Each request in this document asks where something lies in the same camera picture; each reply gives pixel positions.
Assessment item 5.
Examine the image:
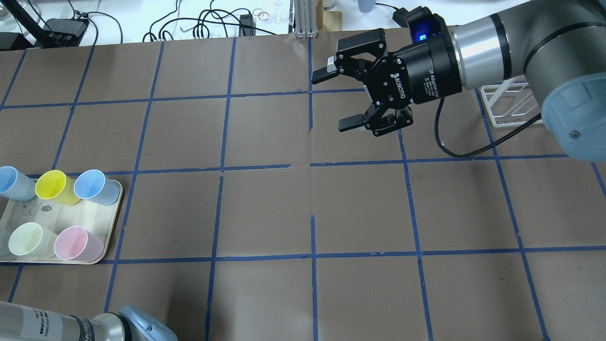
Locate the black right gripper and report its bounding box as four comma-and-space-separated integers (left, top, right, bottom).
311, 28, 463, 136

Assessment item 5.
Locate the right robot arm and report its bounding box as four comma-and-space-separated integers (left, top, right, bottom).
311, 0, 606, 162

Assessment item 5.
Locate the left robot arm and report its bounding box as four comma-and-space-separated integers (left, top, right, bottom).
0, 301, 178, 341

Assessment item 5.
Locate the yellow plastic cup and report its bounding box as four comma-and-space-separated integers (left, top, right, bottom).
35, 169, 81, 206

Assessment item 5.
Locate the pink plastic cup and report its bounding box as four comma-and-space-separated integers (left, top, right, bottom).
53, 226, 105, 262

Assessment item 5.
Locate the light blue plastic cup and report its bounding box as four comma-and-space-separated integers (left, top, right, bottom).
0, 166, 36, 201

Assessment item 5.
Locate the pale green plastic cup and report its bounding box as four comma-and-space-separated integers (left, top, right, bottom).
8, 222, 58, 258

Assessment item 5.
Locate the cream plastic tray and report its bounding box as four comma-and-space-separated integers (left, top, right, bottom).
0, 197, 121, 265

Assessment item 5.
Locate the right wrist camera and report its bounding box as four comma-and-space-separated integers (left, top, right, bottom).
392, 6, 448, 43

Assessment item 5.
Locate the aluminium frame post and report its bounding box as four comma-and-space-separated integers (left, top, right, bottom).
292, 0, 320, 39

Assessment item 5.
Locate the white wire cup rack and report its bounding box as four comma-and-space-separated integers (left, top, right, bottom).
479, 75, 541, 128

